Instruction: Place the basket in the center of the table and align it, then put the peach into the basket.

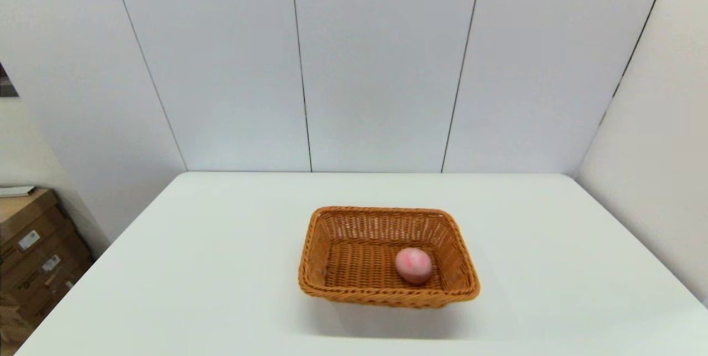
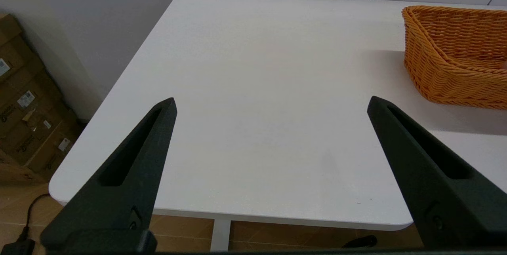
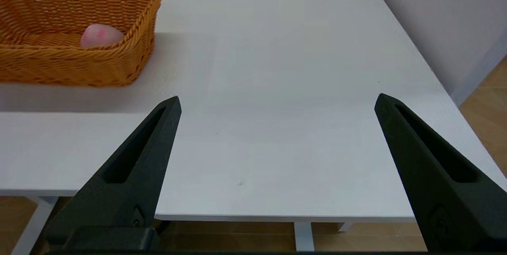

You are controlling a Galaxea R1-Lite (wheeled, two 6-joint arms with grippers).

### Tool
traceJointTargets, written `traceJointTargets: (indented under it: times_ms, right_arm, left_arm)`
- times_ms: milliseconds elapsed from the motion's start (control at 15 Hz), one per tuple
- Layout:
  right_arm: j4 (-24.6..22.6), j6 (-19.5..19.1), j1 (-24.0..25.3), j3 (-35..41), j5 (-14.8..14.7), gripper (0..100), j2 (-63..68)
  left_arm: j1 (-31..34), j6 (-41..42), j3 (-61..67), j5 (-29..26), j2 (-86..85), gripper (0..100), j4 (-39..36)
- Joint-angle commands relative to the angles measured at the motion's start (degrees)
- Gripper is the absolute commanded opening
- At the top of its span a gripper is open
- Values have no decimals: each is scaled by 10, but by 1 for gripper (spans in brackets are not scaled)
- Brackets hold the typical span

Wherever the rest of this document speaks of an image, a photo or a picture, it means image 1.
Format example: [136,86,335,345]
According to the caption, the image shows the orange woven wicker basket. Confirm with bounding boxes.
[299,206,481,309]

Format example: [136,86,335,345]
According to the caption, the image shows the pink peach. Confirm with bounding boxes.
[394,247,433,285]

